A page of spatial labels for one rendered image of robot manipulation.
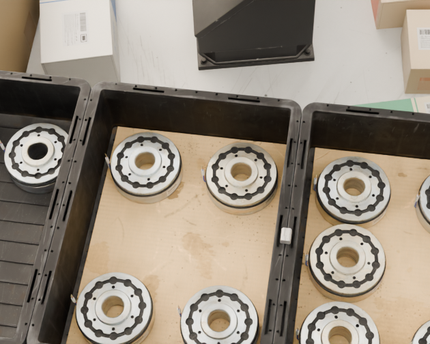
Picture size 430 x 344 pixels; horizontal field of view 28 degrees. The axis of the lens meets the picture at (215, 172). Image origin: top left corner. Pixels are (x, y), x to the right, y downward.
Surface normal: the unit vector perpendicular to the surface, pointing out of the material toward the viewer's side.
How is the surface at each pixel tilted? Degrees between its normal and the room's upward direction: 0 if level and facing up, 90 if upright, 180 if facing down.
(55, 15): 0
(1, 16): 90
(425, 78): 90
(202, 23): 44
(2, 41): 90
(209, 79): 0
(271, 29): 90
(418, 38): 0
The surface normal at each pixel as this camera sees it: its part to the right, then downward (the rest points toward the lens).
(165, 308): -0.06, -0.46
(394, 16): 0.07, 0.88
